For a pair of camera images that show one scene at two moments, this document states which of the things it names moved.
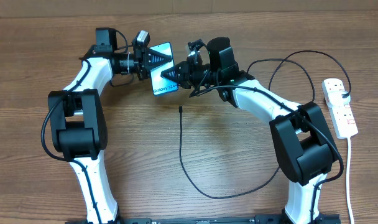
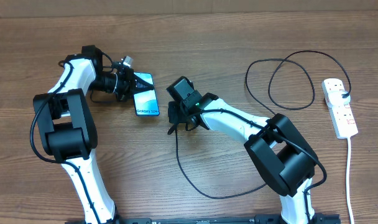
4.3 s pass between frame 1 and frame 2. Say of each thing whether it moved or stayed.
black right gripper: moved
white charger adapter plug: stayed
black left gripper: moved
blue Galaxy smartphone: moved
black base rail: stayed
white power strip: stayed
